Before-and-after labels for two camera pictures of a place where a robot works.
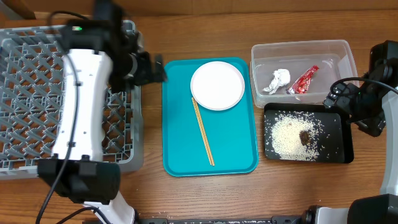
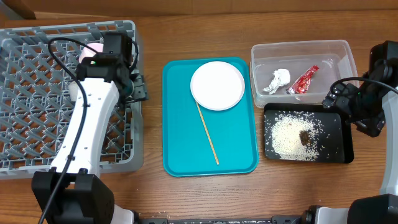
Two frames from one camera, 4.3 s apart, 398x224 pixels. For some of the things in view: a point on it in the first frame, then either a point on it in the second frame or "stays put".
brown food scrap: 304,137 stays put
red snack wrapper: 301,85 stays put
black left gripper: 149,73 → 140,93
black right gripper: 339,98 stays put
